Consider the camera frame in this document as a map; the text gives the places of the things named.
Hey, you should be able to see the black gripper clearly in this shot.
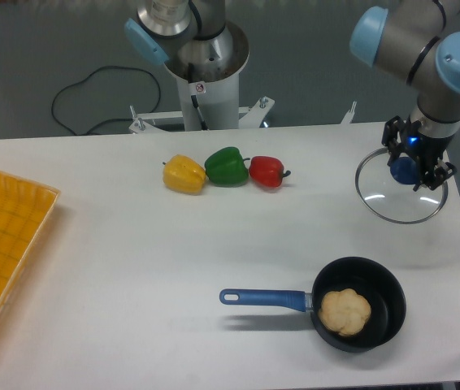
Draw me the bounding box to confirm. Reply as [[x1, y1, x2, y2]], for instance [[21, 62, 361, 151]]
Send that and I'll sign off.
[[381, 116, 457, 192]]

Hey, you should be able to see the glass pot lid blue knob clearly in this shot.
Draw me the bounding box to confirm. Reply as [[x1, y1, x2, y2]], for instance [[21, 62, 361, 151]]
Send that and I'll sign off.
[[354, 147, 449, 225]]

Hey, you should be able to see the black pot blue handle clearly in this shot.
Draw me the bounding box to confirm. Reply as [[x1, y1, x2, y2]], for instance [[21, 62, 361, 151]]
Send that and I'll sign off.
[[219, 257, 406, 353]]

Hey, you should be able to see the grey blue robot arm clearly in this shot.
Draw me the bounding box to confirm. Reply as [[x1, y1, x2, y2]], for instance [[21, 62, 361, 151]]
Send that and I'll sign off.
[[124, 1, 460, 189]]

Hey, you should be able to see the red bell pepper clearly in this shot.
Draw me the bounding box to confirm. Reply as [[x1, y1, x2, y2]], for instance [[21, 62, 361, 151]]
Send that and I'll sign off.
[[249, 156, 291, 191]]

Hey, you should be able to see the round beige bread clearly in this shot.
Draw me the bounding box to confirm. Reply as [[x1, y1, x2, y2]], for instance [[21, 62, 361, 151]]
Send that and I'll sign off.
[[318, 288, 371, 337]]

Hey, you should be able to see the green bell pepper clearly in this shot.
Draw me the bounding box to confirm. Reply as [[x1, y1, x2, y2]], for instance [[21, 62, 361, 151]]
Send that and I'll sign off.
[[204, 146, 249, 187]]

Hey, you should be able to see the yellow bell pepper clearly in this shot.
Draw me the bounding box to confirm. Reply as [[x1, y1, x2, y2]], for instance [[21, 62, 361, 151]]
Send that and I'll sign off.
[[163, 154, 206, 195]]

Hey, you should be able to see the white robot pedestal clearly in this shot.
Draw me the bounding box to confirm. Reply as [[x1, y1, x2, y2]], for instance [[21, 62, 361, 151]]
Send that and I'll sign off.
[[125, 19, 275, 131]]

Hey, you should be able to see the black cable on floor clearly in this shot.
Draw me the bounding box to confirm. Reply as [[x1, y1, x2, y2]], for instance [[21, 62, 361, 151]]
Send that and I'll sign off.
[[51, 65, 162, 137]]

